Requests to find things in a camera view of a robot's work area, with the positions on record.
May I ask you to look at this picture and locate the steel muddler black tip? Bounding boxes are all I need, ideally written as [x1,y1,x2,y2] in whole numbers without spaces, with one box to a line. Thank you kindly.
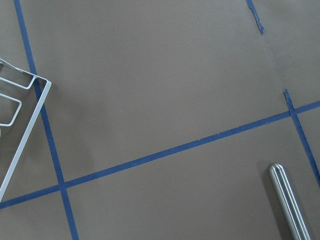
[268,163,311,240]

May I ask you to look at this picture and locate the white wire cup rack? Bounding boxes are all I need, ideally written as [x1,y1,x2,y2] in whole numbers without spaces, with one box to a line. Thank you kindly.
[0,59,52,200]

